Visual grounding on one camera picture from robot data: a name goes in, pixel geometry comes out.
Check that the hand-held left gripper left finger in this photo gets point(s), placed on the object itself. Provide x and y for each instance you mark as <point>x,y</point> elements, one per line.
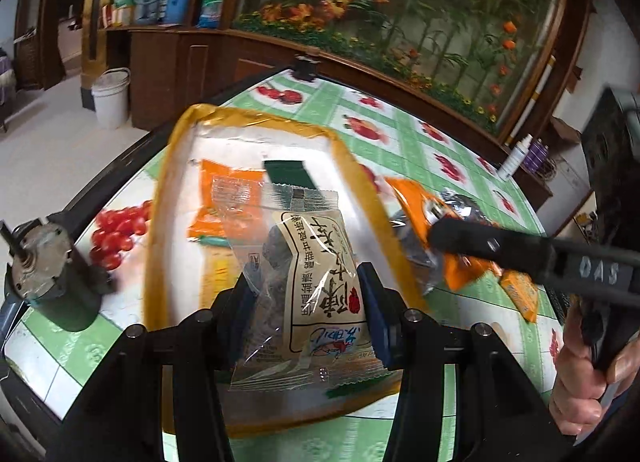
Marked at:
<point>246,302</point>

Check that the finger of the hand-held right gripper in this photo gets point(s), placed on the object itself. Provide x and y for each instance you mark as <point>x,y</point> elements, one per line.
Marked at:
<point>480,242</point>

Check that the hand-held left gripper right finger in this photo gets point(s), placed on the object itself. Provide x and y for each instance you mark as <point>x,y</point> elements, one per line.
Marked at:
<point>372,314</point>

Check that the smooth silver foil packet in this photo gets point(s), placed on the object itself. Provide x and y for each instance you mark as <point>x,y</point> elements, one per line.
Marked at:
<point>420,252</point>

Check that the clear dark snack packet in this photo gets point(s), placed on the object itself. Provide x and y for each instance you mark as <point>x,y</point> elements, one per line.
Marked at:
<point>310,267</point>

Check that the large orange snack packet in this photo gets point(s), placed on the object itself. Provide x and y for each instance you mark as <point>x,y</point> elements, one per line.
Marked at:
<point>415,207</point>

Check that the white foam tray yellow tape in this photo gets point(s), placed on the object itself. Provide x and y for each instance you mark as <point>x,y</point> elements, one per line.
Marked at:
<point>230,142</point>

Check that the person's right hand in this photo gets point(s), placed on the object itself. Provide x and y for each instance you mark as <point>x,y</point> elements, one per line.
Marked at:
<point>575,382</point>

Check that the orange yellow snack packet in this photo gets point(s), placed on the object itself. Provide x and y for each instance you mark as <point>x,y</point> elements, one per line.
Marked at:
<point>520,294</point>

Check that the white spray bottle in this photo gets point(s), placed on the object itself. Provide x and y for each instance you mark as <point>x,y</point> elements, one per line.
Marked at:
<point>512,160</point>

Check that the purple spray cans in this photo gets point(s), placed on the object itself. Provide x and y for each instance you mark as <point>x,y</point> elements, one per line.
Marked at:
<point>537,156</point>

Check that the small orange snack packet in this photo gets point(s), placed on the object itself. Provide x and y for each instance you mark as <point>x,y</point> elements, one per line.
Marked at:
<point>215,192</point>

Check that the dark green snack packet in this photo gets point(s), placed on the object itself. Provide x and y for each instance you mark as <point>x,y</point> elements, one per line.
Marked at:
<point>290,173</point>

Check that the white yellow tube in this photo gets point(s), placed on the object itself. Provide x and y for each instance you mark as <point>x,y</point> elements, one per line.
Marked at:
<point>532,97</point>

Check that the fruit print tablecloth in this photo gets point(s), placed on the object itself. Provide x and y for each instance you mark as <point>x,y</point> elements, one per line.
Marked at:
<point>400,107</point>

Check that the grey electric motor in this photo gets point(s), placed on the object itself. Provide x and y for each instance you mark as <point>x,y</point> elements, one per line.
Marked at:
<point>55,282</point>

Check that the wooden cabinet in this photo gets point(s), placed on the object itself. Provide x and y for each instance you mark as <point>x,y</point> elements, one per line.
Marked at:
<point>200,67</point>

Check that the white plastic bucket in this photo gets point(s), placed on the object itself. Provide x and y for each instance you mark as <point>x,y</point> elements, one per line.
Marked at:
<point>111,102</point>

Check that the small black box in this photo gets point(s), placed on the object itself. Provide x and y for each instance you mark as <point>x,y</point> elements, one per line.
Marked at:
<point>305,67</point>

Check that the glass flower display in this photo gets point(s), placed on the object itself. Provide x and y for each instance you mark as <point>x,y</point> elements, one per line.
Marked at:
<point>400,2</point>

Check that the green white plastic bag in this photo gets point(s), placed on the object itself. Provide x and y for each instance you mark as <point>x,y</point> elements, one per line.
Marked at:
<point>211,7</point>
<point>120,2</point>

